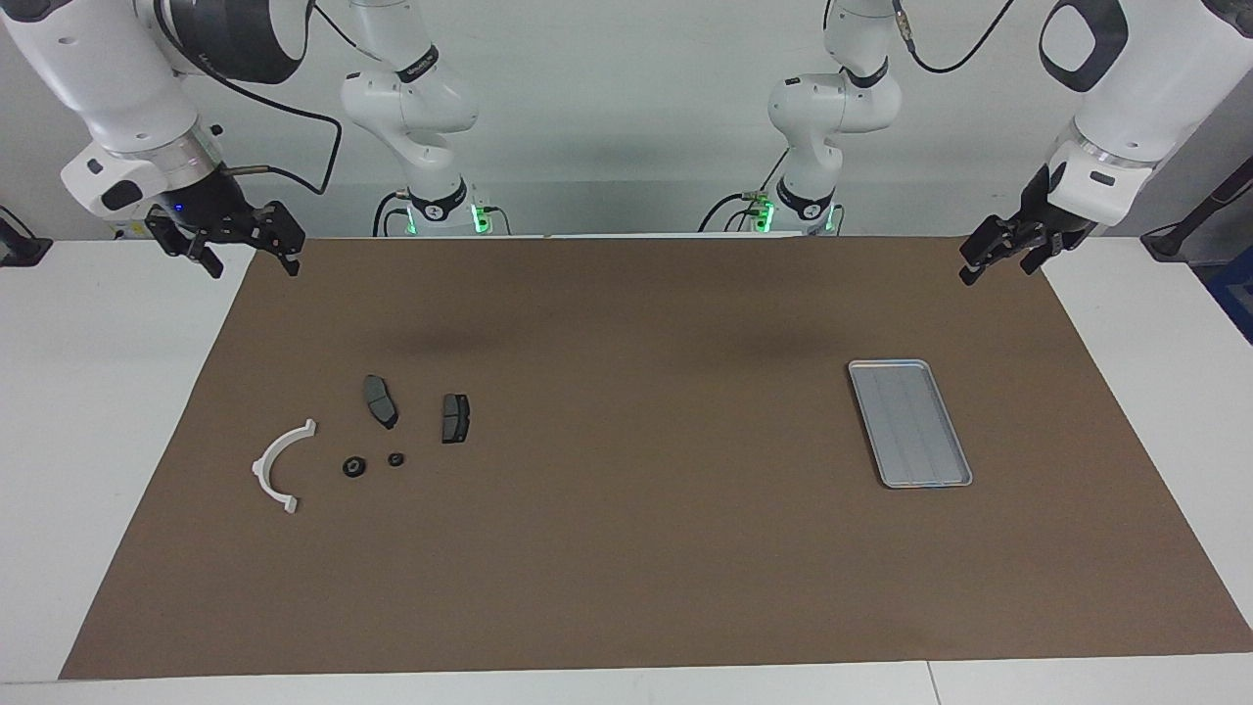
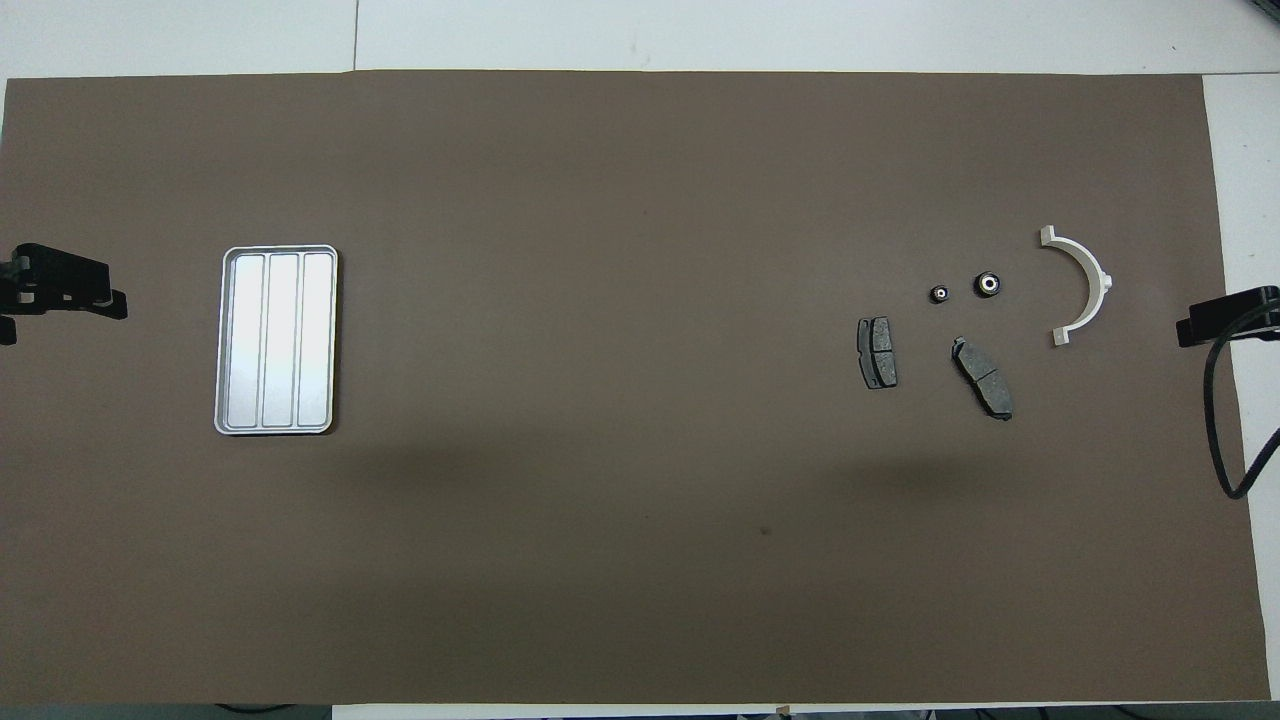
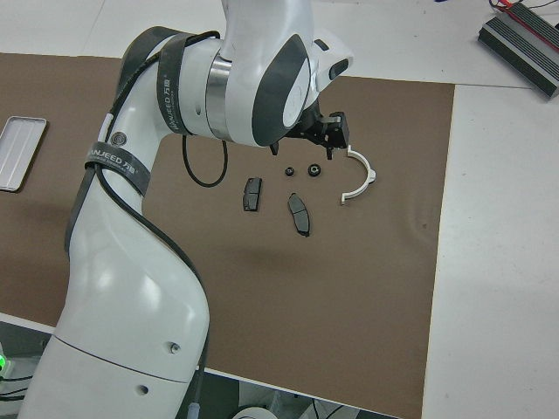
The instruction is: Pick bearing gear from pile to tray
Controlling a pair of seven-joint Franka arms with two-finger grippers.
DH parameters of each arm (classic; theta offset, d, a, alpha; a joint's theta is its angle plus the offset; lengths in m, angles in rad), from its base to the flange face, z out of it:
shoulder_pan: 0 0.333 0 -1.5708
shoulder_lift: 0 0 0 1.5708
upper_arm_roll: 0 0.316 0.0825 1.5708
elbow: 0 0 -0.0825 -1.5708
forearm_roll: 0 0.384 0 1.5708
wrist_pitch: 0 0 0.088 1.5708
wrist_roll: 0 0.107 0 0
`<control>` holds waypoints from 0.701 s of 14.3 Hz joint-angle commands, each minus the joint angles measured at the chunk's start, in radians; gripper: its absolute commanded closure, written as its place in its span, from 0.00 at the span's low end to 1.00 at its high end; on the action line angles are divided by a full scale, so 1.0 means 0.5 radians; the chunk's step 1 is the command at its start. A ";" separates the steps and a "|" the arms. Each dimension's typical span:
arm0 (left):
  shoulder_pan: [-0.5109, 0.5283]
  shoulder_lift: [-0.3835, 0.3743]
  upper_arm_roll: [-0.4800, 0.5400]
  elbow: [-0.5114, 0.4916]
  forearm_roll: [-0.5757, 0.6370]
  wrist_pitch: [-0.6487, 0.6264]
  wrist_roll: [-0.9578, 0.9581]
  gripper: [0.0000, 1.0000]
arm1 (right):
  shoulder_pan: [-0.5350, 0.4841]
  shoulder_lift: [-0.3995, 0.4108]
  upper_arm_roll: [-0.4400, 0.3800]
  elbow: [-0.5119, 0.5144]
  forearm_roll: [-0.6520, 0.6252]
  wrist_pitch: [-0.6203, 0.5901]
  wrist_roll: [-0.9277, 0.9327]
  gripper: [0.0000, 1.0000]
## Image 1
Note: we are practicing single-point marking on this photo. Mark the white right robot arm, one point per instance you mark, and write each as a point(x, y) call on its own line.
point(98, 78)

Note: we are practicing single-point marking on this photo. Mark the large black bearing gear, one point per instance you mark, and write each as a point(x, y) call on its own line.
point(354, 467)

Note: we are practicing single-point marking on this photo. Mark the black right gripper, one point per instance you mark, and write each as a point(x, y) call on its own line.
point(215, 211)

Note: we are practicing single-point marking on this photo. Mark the rectangular dark brake pad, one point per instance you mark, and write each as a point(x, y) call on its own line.
point(455, 419)

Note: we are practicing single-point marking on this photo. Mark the blue box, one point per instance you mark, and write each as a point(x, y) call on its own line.
point(1235, 294)

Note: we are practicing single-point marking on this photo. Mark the white power box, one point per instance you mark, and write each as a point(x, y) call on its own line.
point(129, 231)

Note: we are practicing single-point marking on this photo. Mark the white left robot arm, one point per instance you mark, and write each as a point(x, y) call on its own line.
point(1136, 88)

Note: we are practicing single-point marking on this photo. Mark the grey metal tray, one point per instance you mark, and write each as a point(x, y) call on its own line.
point(910, 426)

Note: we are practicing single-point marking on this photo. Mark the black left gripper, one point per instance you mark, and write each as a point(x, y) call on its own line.
point(1052, 220)

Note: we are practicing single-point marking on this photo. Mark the brown table mat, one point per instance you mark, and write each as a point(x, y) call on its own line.
point(636, 548)

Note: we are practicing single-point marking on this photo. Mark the black clamp mount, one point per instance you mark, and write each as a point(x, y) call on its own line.
point(20, 250)

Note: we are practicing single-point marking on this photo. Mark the white curved plastic bracket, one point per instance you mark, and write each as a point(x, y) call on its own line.
point(262, 472)

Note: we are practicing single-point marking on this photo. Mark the curved dark brake pad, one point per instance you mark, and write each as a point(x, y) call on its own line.
point(379, 399)

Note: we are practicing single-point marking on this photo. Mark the black stand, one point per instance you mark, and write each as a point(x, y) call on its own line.
point(1199, 215)

